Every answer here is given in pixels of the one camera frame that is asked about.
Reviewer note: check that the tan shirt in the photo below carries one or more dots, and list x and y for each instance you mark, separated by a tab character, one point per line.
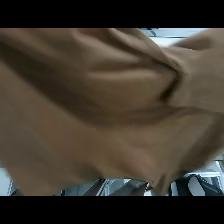
100	110

